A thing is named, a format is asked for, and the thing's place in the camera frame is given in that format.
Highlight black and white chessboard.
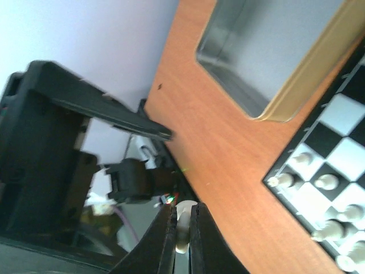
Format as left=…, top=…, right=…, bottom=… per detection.
left=262, top=48, right=364, bottom=261

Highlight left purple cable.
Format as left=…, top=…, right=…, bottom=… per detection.
left=112, top=205, right=139, bottom=243

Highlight green lit circuit board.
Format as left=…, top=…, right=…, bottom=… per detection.
left=153, top=192, right=179, bottom=208

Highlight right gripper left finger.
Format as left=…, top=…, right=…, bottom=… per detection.
left=110, top=205, right=177, bottom=274

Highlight white queenside bishop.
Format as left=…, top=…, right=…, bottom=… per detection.
left=311, top=220, right=346, bottom=242

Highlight white rook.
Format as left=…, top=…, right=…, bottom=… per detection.
left=267, top=173, right=295, bottom=188

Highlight white queen piece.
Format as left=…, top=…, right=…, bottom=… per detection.
left=335, top=241, right=364, bottom=273

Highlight white pawn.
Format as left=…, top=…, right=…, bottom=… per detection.
left=292, top=152, right=313, bottom=166
left=314, top=174, right=339, bottom=191
left=337, top=204, right=364, bottom=223

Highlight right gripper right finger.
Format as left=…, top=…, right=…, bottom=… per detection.
left=189, top=203, right=249, bottom=274

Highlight white queenside knight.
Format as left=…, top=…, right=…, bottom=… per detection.
left=176, top=200, right=197, bottom=254

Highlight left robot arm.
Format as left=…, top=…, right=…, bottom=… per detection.
left=1, top=60, right=173, bottom=244

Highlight tan tray of white pieces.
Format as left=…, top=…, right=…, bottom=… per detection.
left=196, top=1, right=364, bottom=122

